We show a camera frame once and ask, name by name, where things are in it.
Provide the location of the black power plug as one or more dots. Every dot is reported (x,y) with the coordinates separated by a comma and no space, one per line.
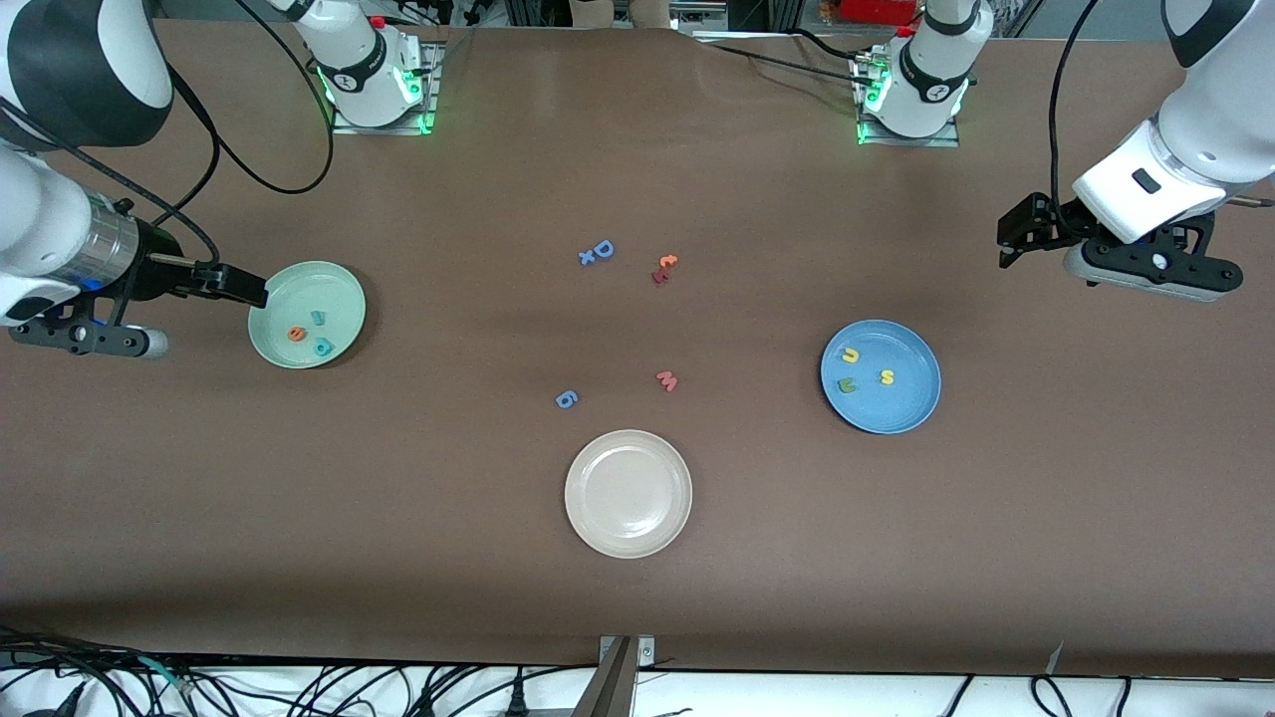
(517,702)

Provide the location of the grey tape piece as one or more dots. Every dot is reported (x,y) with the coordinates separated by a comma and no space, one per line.
(1056,659)

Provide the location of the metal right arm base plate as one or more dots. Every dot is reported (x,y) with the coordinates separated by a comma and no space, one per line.
(379,129)

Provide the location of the pale green plate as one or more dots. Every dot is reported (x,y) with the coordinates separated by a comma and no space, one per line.
(299,299)

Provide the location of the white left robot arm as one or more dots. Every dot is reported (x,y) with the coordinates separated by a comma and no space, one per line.
(1195,149)

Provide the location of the person bare leg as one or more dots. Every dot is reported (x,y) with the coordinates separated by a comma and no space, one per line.
(649,12)
(590,12)

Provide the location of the blue plate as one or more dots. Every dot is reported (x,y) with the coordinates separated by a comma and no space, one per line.
(896,408)

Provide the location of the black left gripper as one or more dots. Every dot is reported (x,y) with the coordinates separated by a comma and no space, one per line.
(1048,223)

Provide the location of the pink foam letter w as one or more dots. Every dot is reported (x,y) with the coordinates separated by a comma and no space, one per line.
(665,377)

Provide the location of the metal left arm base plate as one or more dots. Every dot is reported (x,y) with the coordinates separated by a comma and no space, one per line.
(941,141)

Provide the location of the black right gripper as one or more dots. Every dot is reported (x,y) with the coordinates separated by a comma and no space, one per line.
(156,267)

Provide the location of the blue foam number 6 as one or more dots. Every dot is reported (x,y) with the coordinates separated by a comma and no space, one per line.
(574,396)

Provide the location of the beige plate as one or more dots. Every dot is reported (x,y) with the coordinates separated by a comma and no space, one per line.
(628,493)

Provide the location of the red box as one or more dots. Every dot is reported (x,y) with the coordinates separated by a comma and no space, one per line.
(882,10)

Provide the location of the blue foam letter D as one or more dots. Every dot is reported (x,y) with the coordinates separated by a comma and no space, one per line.
(597,250)

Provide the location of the grey metal bracket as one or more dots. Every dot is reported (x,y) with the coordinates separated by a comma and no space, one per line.
(618,687)

